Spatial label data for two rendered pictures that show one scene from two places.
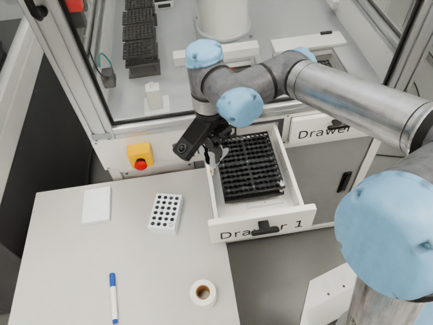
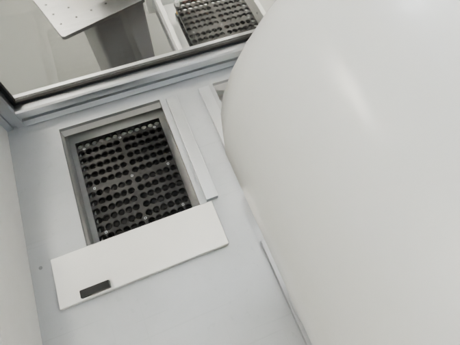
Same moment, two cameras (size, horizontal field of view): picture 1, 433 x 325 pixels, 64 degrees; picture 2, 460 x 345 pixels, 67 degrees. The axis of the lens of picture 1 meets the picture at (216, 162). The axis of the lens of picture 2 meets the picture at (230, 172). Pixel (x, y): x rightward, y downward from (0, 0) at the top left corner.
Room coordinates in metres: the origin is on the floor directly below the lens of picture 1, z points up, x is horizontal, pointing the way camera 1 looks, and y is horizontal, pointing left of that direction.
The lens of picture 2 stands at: (1.31, -0.31, 1.53)
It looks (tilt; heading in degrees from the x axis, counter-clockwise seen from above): 65 degrees down; 158
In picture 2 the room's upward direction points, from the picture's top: 5 degrees clockwise
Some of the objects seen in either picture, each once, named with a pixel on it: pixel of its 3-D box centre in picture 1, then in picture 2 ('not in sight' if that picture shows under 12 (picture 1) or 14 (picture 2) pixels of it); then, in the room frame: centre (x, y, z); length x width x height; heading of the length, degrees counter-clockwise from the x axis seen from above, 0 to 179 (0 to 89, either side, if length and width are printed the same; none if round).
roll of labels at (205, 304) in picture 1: (203, 294); not in sight; (0.30, 0.07, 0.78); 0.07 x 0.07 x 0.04
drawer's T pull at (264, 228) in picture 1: (264, 227); not in sight; (0.42, -0.11, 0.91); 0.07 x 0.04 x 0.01; 94
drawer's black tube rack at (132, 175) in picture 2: not in sight; (135, 182); (0.98, -0.39, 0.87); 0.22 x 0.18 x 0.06; 4
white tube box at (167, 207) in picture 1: (165, 213); not in sight; (0.56, 0.17, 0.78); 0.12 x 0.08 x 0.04; 169
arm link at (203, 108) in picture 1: (207, 98); not in sight; (0.59, 0.01, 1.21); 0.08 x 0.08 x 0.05
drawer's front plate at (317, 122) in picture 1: (332, 124); not in sight; (0.78, -0.40, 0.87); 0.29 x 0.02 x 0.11; 94
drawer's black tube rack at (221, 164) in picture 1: (247, 167); not in sight; (0.64, -0.09, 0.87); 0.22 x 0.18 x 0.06; 4
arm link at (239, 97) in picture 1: (239, 94); not in sight; (0.51, -0.06, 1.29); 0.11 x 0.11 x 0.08; 27
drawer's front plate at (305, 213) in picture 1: (261, 224); not in sight; (0.44, -0.11, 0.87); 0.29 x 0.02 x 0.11; 94
